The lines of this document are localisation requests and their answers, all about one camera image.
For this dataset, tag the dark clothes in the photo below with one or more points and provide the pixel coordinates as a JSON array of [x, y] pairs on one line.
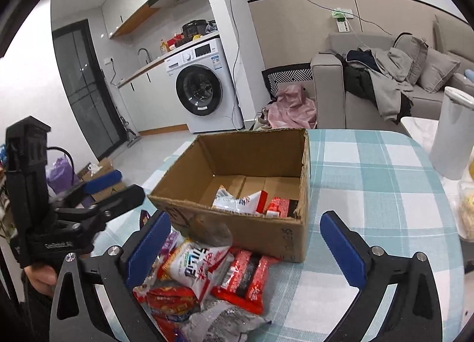
[[357, 71]]

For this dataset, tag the grey sofa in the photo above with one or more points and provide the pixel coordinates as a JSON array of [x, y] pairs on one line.
[[333, 105]]

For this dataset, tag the white kitchen counter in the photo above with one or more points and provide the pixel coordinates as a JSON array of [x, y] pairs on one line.
[[148, 105]]

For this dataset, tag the white power strip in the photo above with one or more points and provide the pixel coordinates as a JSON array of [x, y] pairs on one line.
[[342, 26]]

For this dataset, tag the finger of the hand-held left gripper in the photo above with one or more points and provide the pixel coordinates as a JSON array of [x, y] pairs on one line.
[[118, 197], [105, 181]]

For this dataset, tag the white plastic jug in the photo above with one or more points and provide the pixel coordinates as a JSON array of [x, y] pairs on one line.
[[451, 134]]

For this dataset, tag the teal checkered tablecloth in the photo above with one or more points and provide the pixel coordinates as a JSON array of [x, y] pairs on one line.
[[370, 179]]

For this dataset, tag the black rice cooker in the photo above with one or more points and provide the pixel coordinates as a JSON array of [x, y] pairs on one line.
[[193, 29]]

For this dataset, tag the purple bag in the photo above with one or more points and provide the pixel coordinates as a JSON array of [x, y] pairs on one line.
[[59, 175]]

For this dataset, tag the grey rounded cushion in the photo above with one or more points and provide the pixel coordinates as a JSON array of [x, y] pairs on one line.
[[411, 49]]

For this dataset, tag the green white plug adapter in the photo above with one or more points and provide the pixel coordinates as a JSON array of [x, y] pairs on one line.
[[339, 14]]

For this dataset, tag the clear plastic food container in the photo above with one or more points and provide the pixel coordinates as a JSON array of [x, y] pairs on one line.
[[467, 212]]

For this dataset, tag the red packages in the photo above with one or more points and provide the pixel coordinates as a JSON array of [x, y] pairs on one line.
[[176, 42]]

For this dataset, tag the small cardboard floor box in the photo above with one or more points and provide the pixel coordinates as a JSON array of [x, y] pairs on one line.
[[105, 165]]

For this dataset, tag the pink cloth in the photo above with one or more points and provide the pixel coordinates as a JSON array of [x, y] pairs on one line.
[[292, 108]]

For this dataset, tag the purple snack packet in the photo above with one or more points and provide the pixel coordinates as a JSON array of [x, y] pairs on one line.
[[174, 242]]

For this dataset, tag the yellow bottle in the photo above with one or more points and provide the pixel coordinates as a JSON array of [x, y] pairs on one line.
[[163, 47]]

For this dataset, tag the cluttered storage rack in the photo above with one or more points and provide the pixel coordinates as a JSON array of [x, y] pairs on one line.
[[4, 197]]

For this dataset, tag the black glass door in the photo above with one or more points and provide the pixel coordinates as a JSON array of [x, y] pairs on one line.
[[85, 86]]

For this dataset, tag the person's left forearm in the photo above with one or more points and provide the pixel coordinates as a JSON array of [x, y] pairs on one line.
[[33, 319]]

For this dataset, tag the brown cardboard box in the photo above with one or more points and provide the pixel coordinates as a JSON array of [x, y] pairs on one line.
[[259, 238]]

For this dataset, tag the white red-lettered snack packet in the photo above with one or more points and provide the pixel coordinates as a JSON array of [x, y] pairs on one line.
[[192, 264]]

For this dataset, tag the white crumpled snack packet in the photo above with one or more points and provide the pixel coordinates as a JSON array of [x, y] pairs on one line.
[[237, 203]]

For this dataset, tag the metal faucet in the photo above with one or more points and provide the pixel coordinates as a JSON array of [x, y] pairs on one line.
[[143, 54]]

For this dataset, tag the grey jacket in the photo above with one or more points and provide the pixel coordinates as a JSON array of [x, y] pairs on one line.
[[389, 83]]

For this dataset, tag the red black snack packet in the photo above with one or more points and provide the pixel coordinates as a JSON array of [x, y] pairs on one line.
[[240, 275]]

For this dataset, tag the person's left hand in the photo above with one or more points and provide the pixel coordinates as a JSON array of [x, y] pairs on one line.
[[41, 278]]

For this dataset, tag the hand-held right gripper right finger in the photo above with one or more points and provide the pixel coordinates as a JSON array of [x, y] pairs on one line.
[[340, 245]]

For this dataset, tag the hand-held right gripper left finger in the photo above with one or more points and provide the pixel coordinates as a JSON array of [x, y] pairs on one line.
[[148, 245]]

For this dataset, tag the black white patterned cushion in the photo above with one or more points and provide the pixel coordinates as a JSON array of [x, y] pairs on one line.
[[289, 76]]

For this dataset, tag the red orange snack packet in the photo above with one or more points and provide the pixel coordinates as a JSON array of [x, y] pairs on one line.
[[166, 299]]

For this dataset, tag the floor mop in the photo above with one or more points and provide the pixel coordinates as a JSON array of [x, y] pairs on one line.
[[130, 133]]

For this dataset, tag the grey speckled snack packet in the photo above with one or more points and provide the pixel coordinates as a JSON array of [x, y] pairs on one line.
[[222, 323]]

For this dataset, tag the beige square cushion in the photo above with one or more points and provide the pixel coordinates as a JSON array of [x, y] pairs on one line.
[[439, 68]]

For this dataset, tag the white washing machine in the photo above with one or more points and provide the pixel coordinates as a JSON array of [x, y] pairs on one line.
[[207, 53]]

